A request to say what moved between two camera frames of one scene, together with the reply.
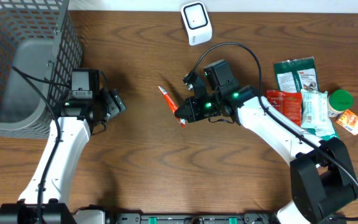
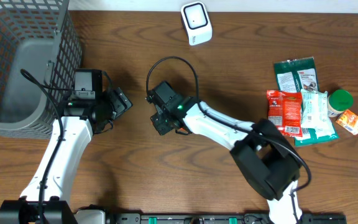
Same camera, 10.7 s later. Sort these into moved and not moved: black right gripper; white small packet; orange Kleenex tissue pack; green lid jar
Moved: black right gripper
Not moved: orange Kleenex tissue pack; green lid jar; white small packet
